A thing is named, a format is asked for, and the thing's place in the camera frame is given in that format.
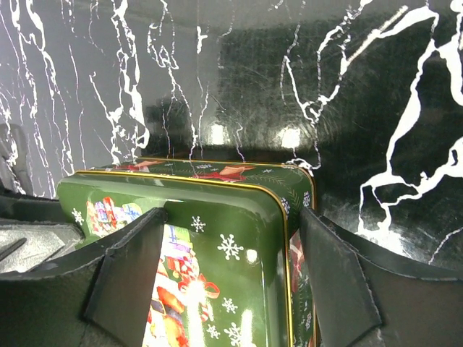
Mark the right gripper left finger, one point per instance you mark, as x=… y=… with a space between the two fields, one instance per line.
x=98 y=295

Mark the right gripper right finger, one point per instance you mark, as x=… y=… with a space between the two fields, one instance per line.
x=366 y=295

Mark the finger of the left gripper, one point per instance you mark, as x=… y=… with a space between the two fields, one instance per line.
x=25 y=245
x=14 y=171

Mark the gold tin lid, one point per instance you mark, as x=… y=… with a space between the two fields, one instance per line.
x=223 y=276

